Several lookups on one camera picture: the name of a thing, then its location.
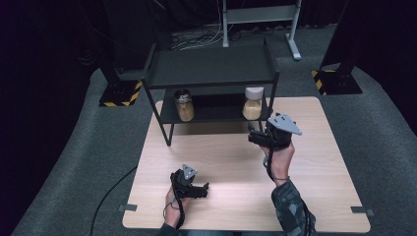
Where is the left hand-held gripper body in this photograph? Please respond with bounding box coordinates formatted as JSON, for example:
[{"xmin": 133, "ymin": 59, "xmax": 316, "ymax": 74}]
[{"xmin": 169, "ymin": 163, "xmax": 203, "ymax": 200}]

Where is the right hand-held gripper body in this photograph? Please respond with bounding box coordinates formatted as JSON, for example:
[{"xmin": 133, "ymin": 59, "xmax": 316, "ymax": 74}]
[{"xmin": 259, "ymin": 112, "xmax": 303, "ymax": 151}]

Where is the glass jar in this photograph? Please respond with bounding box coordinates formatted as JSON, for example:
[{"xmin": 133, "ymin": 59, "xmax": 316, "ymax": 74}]
[
  {"xmin": 241, "ymin": 86, "xmax": 265, "ymax": 121},
  {"xmin": 173, "ymin": 88, "xmax": 196, "ymax": 123}
]

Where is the black two-tier shelf rack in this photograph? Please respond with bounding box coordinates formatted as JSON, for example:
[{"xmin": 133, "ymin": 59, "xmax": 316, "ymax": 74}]
[{"xmin": 141, "ymin": 36, "xmax": 280, "ymax": 148}]

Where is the person's right hand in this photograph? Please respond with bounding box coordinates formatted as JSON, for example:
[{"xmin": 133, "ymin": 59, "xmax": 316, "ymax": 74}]
[{"xmin": 260, "ymin": 141, "xmax": 296, "ymax": 188}]

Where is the person's left hand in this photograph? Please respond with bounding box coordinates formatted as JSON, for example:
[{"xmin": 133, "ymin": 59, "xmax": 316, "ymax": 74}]
[{"xmin": 163, "ymin": 186, "xmax": 193, "ymax": 229}]

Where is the black stand with striped base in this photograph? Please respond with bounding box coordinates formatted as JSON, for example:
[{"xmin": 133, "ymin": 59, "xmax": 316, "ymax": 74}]
[
  {"xmin": 310, "ymin": 0, "xmax": 364, "ymax": 96},
  {"xmin": 98, "ymin": 58, "xmax": 144, "ymax": 108}
]

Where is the white metal stand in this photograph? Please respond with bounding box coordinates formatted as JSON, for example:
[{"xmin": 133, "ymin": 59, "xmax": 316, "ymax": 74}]
[{"xmin": 221, "ymin": 0, "xmax": 303, "ymax": 62}]

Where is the left hand-held gripper cable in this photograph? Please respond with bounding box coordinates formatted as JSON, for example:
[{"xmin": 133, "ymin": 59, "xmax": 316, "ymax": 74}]
[{"xmin": 162, "ymin": 178, "xmax": 187, "ymax": 230}]

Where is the hand-held gripper cable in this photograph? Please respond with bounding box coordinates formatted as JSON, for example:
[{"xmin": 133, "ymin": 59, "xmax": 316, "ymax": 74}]
[
  {"xmin": 162, "ymin": 178, "xmax": 187, "ymax": 230},
  {"xmin": 263, "ymin": 148, "xmax": 313, "ymax": 236}
]

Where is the right hand-held gripper cable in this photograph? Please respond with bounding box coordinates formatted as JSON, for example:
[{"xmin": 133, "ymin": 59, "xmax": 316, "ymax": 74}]
[{"xmin": 263, "ymin": 148, "xmax": 313, "ymax": 236}]

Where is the black floor cable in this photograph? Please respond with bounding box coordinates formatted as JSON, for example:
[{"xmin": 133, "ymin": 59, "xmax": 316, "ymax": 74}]
[{"xmin": 89, "ymin": 164, "xmax": 139, "ymax": 236}]

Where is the bundle of floor cables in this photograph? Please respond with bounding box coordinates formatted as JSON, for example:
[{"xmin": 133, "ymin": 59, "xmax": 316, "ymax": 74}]
[{"xmin": 169, "ymin": 23, "xmax": 276, "ymax": 51}]

